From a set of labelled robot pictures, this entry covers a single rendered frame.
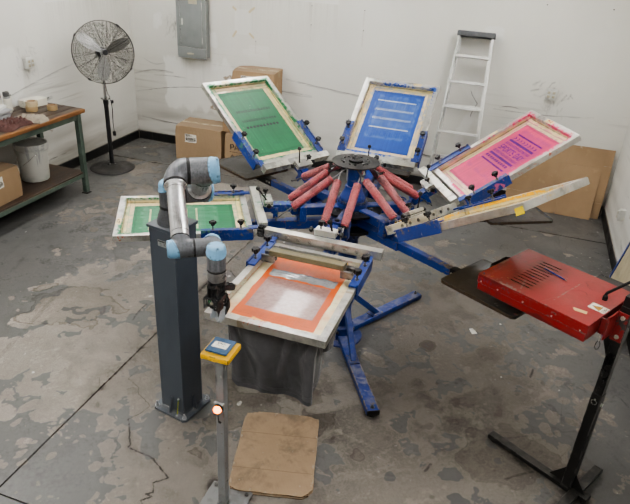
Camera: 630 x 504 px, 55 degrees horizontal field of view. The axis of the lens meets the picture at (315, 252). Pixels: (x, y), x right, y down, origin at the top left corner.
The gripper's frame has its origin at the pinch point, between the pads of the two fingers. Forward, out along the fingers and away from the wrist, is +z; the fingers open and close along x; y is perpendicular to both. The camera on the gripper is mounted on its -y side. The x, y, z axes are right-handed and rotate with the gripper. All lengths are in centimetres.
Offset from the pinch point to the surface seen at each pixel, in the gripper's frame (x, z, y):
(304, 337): 31.5, 11.7, -17.3
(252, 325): 7.0, 12.1, -17.3
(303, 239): 1, 7, -99
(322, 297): 27, 15, -56
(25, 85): -368, 6, -303
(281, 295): 8, 15, -50
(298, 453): 24, 108, -43
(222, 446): 1, 69, 2
